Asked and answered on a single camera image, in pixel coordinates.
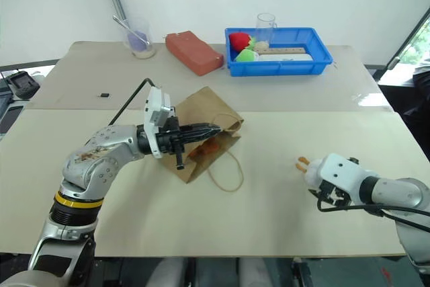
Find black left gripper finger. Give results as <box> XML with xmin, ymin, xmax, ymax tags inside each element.
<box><xmin>179</xmin><ymin>122</ymin><xmax>222</xmax><ymax>134</ymax></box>
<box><xmin>181</xmin><ymin>131</ymin><xmax>220</xmax><ymax>145</ymax></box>

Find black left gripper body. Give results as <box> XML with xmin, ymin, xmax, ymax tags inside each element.
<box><xmin>155</xmin><ymin>116</ymin><xmax>187</xmax><ymax>171</ymax></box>

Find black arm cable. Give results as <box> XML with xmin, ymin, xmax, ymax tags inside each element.
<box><xmin>109</xmin><ymin>79</ymin><xmax>158</xmax><ymax>126</ymax></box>
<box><xmin>316</xmin><ymin>196</ymin><xmax>430</xmax><ymax>231</ymax></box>

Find wooden ruler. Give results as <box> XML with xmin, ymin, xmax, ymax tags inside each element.
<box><xmin>257</xmin><ymin>46</ymin><xmax>308</xmax><ymax>56</ymax></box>

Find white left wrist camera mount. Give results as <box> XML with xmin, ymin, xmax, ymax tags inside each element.
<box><xmin>143</xmin><ymin>86</ymin><xmax>176</xmax><ymax>159</ymax></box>

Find purple powder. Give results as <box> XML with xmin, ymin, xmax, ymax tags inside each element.
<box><xmin>127</xmin><ymin>30</ymin><xmax>149</xmax><ymax>53</ymax></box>

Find white plush toy orange feet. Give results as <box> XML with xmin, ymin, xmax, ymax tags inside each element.
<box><xmin>295</xmin><ymin>155</ymin><xmax>326</xmax><ymax>191</ymax></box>

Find dark window frame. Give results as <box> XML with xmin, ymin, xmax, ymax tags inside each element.
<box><xmin>385</xmin><ymin>7</ymin><xmax>430</xmax><ymax>70</ymax></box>

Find plastic cup with spoon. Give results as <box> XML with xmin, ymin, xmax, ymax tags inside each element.
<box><xmin>123</xmin><ymin>19</ymin><xmax>157</xmax><ymax>60</ymax></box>

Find clear plastic measuring cup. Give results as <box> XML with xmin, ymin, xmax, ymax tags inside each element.
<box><xmin>256</xmin><ymin>13</ymin><xmax>279</xmax><ymax>46</ymax></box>

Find blue plastic bin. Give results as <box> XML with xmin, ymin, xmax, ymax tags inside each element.
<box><xmin>224</xmin><ymin>26</ymin><xmax>335</xmax><ymax>77</ymax></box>

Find dark flat tablet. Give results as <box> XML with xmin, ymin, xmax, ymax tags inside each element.
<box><xmin>0</xmin><ymin>104</ymin><xmax>25</xmax><ymax>135</ymax></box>

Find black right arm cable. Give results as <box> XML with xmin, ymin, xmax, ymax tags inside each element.
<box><xmin>316</xmin><ymin>196</ymin><xmax>430</xmax><ymax>231</ymax></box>

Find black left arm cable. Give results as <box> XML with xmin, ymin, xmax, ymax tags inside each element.
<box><xmin>109</xmin><ymin>79</ymin><xmax>158</xmax><ymax>126</ymax></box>

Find brown paper bag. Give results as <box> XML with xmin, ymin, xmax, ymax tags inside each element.
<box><xmin>157</xmin><ymin>86</ymin><xmax>245</xmax><ymax>194</ymax></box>

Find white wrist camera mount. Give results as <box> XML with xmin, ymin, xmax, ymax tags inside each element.
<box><xmin>318</xmin><ymin>153</ymin><xmax>380</xmax><ymax>206</ymax></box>
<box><xmin>143</xmin><ymin>86</ymin><xmax>176</xmax><ymax>159</ymax></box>

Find green plush toy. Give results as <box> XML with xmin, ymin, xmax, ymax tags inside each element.
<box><xmin>234</xmin><ymin>48</ymin><xmax>260</xmax><ymax>63</ymax></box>

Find metal spoon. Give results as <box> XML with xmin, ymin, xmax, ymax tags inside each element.
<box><xmin>112</xmin><ymin>14</ymin><xmax>151</xmax><ymax>46</ymax></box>

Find red strawberry plush toy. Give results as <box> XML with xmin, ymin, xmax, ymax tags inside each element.
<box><xmin>228</xmin><ymin>32</ymin><xmax>253</xmax><ymax>51</ymax></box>

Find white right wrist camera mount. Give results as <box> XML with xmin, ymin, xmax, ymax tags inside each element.
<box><xmin>318</xmin><ymin>153</ymin><xmax>380</xmax><ymax>206</ymax></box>

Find black handheld device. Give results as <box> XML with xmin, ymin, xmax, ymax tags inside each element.
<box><xmin>4</xmin><ymin>71</ymin><xmax>41</xmax><ymax>101</ymax></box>

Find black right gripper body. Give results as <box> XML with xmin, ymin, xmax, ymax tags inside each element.
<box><xmin>316</xmin><ymin>179</ymin><xmax>354</xmax><ymax>208</ymax></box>

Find red brick block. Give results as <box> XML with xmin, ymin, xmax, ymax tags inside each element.
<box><xmin>165</xmin><ymin>30</ymin><xmax>225</xmax><ymax>77</ymax></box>

